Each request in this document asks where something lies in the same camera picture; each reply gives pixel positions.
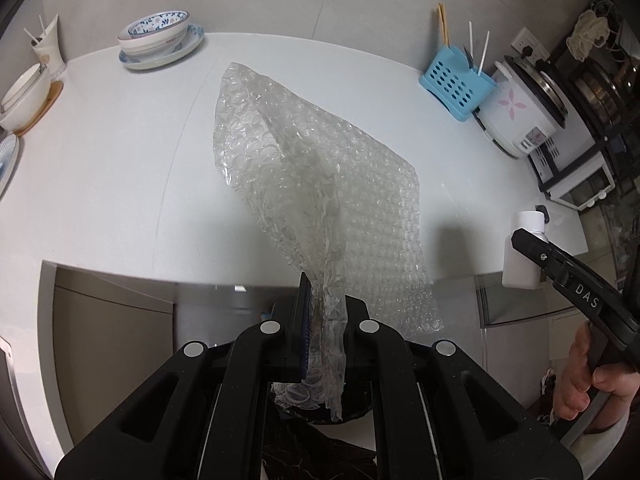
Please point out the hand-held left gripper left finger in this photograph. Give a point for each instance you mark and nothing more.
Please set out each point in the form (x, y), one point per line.
(302, 330)

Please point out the white bottle with green label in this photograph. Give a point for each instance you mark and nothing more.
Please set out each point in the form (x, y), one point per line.
(520, 260)

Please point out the person's right hand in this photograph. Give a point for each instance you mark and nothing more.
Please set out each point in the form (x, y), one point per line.
(575, 380)

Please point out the wall socket with black plug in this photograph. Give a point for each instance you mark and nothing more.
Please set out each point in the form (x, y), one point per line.
(522, 40)

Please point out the clear bubble wrap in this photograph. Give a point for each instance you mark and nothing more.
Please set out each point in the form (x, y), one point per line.
(300, 160)

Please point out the small black object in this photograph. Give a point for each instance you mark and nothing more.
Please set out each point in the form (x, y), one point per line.
(544, 214)

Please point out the stacked floral bowls on plate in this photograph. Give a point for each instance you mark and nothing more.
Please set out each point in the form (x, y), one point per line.
(193, 40)

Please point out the wooden chopstick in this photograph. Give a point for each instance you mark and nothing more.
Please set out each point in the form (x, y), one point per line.
(441, 25)
(445, 24)

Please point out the blue floral bowl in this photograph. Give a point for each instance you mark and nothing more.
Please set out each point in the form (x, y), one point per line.
(160, 22)

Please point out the person's shoe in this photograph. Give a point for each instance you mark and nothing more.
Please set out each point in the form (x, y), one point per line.
(548, 385)

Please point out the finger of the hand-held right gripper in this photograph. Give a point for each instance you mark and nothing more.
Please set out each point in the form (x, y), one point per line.
(537, 252)

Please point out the white ceramic cup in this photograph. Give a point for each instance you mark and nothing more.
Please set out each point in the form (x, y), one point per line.
(50, 52)

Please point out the white toaster oven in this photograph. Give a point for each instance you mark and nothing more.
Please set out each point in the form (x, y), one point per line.
(570, 160)

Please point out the person's right forearm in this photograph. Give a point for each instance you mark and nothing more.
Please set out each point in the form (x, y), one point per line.
(615, 442)

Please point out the white bowl with blue rim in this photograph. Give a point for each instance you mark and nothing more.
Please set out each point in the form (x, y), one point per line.
(150, 45)

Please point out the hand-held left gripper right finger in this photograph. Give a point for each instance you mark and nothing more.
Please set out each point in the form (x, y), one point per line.
(380, 355)

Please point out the wooden coaster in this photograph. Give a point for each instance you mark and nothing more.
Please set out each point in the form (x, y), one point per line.
(53, 95)

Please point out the white plastic stick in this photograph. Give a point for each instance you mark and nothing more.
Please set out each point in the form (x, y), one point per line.
(483, 51)
(42, 25)
(470, 39)
(31, 35)

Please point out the black trash bin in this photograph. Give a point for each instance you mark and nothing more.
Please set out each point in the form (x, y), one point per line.
(310, 455)

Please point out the blue striped plate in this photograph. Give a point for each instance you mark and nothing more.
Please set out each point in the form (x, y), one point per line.
(7, 160)

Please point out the white rice cooker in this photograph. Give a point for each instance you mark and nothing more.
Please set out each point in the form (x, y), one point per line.
(515, 110)

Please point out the blue utensil holder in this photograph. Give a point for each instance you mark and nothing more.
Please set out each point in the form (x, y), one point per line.
(450, 82)

